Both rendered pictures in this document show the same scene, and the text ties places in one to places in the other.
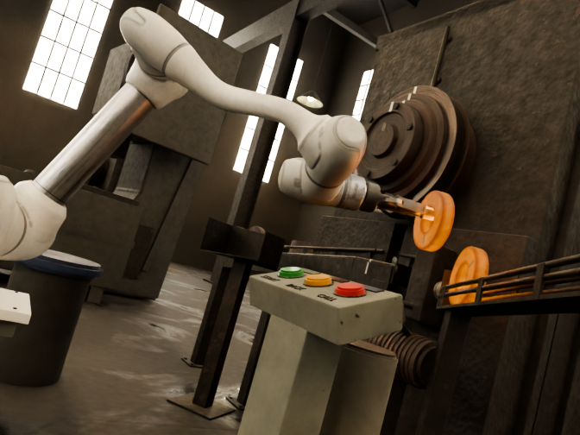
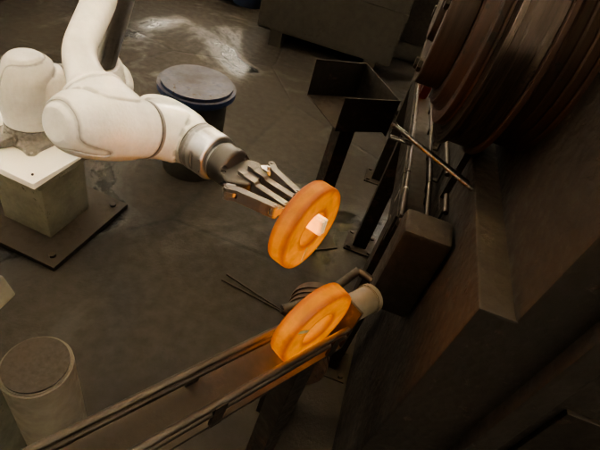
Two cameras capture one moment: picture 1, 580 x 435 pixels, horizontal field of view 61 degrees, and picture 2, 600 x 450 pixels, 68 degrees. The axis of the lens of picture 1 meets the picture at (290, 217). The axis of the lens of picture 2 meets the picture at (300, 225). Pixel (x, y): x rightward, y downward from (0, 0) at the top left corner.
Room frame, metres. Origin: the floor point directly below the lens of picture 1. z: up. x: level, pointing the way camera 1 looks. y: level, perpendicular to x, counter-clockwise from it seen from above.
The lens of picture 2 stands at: (0.80, -0.68, 1.32)
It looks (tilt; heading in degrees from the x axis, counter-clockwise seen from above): 42 degrees down; 36
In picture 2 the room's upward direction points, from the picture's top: 18 degrees clockwise
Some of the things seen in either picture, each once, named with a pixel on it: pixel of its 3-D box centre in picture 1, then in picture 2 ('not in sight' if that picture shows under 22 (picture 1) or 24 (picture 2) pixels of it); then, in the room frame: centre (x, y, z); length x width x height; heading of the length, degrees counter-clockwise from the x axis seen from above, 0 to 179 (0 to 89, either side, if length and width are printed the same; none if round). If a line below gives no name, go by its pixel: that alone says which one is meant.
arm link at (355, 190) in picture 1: (350, 192); (208, 153); (1.22, -0.13, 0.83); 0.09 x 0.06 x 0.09; 10
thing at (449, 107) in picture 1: (406, 152); (502, 28); (1.70, -0.33, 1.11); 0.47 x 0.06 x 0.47; 32
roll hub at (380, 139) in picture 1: (386, 141); (452, 11); (1.65, -0.25, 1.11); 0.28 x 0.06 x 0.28; 32
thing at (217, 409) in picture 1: (223, 314); (328, 165); (2.00, 0.15, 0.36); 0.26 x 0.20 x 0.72; 67
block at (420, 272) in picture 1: (429, 284); (408, 266); (1.51, -0.47, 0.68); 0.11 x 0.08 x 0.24; 122
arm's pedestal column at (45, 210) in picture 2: not in sight; (43, 184); (1.15, 0.71, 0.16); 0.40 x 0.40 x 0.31; 27
